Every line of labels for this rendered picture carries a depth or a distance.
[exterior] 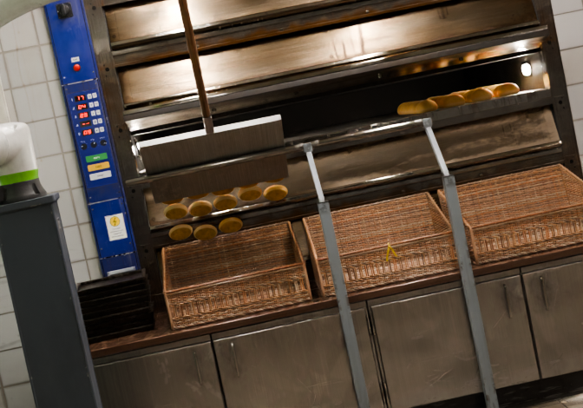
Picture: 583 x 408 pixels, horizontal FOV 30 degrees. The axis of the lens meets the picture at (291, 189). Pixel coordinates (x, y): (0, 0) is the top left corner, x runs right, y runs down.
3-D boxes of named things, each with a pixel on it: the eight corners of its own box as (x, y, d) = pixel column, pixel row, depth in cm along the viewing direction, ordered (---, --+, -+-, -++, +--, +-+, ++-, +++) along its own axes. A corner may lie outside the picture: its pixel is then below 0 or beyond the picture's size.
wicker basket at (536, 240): (447, 253, 466) (434, 189, 464) (573, 225, 470) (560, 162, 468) (475, 266, 417) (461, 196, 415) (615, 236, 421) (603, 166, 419)
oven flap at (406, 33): (125, 112, 456) (118, 69, 462) (537, 27, 464) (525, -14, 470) (123, 108, 452) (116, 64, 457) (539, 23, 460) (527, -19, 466)
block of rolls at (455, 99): (396, 115, 539) (394, 104, 539) (489, 95, 541) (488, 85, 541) (417, 114, 479) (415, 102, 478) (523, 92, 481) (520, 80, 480)
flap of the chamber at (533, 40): (124, 121, 442) (130, 131, 462) (549, 34, 451) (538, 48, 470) (123, 115, 443) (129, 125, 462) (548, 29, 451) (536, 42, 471)
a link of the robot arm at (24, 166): (-16, 188, 341) (-29, 129, 340) (17, 181, 355) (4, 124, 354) (16, 182, 335) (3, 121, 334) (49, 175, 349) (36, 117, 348)
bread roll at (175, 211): (189, 218, 447) (188, 211, 451) (186, 205, 443) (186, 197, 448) (165, 222, 446) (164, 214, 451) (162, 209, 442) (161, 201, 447)
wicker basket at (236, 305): (173, 311, 461) (160, 246, 459) (304, 282, 464) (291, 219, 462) (169, 332, 412) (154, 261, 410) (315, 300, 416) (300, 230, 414)
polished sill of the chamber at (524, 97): (140, 181, 465) (138, 172, 465) (547, 97, 473) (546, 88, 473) (139, 182, 459) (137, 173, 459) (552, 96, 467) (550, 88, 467)
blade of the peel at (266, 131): (281, 119, 413) (279, 114, 415) (138, 148, 410) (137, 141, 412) (288, 176, 442) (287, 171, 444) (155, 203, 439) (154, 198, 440)
